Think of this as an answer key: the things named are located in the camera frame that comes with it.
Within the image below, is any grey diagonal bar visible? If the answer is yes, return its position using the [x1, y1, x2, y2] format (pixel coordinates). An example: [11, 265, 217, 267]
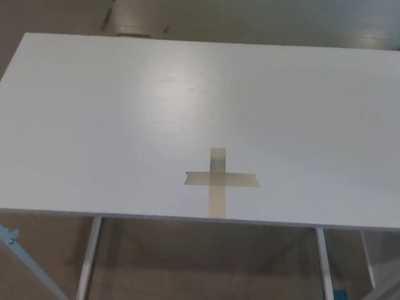
[364, 277, 400, 300]

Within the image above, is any blue-grey metal stand bar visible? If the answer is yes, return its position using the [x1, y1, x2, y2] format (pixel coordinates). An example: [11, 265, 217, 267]
[0, 223, 69, 300]

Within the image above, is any white table leg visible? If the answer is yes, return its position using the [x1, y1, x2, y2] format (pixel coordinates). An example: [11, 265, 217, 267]
[314, 227, 335, 300]
[76, 215, 104, 300]
[361, 230, 377, 290]

